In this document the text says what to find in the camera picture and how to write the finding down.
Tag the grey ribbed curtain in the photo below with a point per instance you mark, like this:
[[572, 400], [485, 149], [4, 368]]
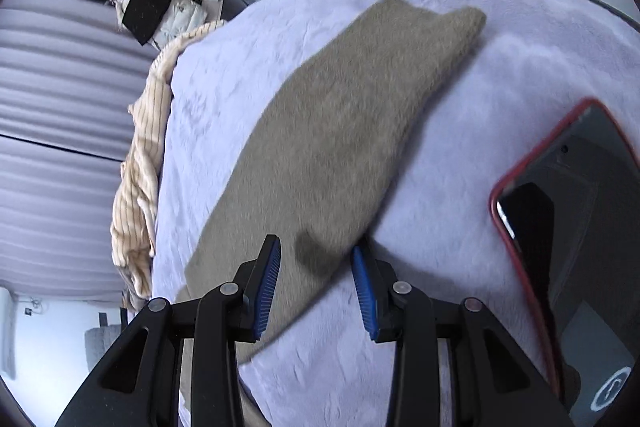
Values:
[[68, 75]]

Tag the lavender plush bed blanket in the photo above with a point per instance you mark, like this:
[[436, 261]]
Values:
[[535, 61]]

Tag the cream striped knit garment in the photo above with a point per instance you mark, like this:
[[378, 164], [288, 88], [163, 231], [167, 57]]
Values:
[[135, 203]]

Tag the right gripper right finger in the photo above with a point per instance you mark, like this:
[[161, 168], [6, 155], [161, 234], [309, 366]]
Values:
[[492, 380]]

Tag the red-cased smartphone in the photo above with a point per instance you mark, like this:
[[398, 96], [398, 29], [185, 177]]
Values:
[[568, 213]]

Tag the olive brown knit sweater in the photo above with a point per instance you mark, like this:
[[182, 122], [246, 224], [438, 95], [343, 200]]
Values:
[[310, 157]]

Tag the white puffer jacket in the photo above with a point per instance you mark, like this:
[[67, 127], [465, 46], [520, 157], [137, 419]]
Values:
[[157, 22]]

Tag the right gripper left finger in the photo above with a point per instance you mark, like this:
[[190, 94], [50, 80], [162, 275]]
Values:
[[137, 381]]

